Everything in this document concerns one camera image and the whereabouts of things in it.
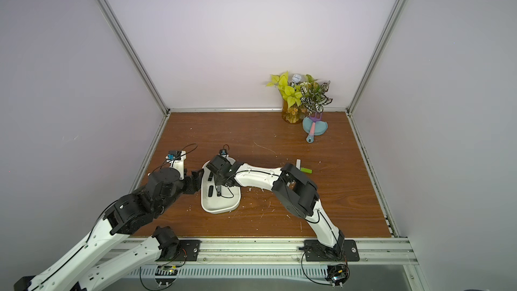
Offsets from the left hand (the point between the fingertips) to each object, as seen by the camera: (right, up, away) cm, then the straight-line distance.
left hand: (200, 170), depth 70 cm
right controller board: (+49, -37, -1) cm, 61 cm away
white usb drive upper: (+40, -3, +27) cm, 48 cm away
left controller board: (-13, -38, +2) cm, 40 cm away
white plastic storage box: (0, -17, +14) cm, 22 cm away
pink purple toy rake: (+52, +20, +44) cm, 71 cm away
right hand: (+2, -5, +20) cm, 20 cm away
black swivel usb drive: (+4, -2, +1) cm, 4 cm away
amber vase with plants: (+40, +30, +22) cm, 55 cm away
